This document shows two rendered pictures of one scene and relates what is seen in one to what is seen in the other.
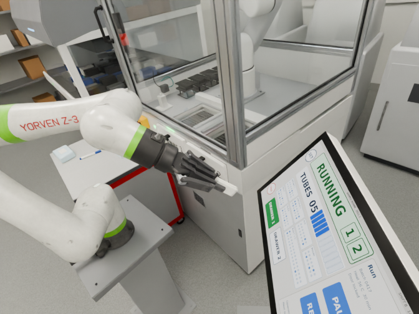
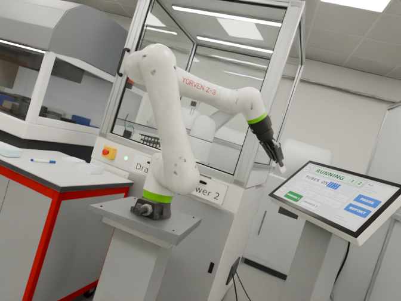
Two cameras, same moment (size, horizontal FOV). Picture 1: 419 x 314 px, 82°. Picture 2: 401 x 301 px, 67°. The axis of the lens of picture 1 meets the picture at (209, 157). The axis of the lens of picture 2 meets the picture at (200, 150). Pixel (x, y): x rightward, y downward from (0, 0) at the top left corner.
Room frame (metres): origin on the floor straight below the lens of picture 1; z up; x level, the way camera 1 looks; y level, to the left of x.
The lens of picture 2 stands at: (-0.41, 1.09, 1.13)
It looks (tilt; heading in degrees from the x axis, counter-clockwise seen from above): 2 degrees down; 324
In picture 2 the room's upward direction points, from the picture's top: 18 degrees clockwise
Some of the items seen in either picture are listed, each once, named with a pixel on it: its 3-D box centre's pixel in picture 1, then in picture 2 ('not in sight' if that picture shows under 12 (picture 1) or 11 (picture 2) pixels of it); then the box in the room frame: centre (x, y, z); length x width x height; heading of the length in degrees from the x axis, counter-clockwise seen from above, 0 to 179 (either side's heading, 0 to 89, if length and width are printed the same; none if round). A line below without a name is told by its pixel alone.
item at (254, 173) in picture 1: (235, 109); (189, 171); (1.43, -0.22, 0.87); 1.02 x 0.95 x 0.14; 34
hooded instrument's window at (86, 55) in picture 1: (105, 47); (18, 80); (2.80, 0.88, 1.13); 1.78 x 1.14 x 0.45; 34
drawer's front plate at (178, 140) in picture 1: (171, 139); (154, 169); (1.19, 0.20, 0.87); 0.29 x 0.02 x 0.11; 34
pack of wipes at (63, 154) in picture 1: (63, 153); (3, 149); (1.38, 0.95, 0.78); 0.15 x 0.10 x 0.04; 41
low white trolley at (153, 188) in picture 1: (125, 191); (40, 229); (1.36, 0.68, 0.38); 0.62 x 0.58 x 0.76; 34
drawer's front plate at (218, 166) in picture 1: (206, 161); (201, 186); (0.93, 0.02, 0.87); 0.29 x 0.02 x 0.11; 34
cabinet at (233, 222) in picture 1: (240, 164); (170, 231); (1.42, -0.23, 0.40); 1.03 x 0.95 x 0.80; 34
